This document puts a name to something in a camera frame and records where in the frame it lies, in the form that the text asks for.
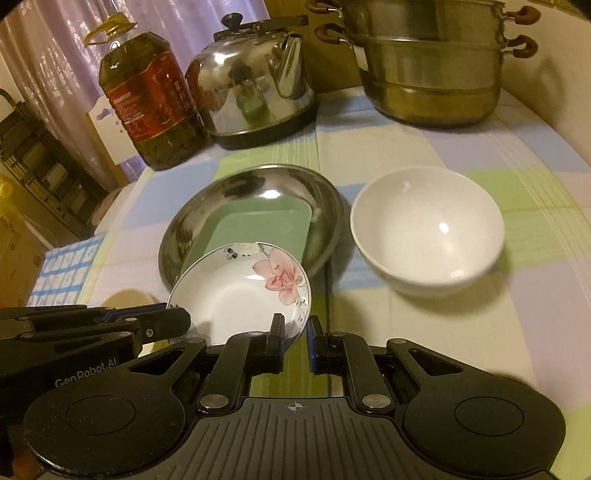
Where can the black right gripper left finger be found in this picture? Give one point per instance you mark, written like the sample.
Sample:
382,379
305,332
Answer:
266,351

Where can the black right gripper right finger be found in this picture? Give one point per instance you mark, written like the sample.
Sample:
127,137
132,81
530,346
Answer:
326,351

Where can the floral white ceramic saucer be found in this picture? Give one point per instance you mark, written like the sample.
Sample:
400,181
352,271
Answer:
238,288

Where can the green square plastic plate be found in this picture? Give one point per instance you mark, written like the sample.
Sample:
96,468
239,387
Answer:
282,221

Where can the white ceramic bowl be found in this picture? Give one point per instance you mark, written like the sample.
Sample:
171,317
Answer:
427,231

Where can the round stainless steel plate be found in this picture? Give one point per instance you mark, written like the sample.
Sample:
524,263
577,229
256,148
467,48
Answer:
267,181

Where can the blue white checkered cloth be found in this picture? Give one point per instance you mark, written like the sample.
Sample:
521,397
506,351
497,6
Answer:
63,273

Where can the black folding rack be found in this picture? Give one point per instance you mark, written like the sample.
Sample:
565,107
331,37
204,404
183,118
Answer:
41,164

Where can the checkered tablecloth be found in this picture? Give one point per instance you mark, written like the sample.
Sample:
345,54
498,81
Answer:
416,305

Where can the white wooden chair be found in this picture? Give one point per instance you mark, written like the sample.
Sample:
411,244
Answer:
115,139

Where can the stainless steel kettle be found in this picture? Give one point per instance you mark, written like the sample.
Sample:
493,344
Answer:
250,85

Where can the cooking oil bottle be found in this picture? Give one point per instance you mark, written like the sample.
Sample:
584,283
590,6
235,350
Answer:
141,79

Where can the stainless steel steamer pot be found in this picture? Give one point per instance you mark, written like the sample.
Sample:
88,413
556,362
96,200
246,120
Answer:
429,63

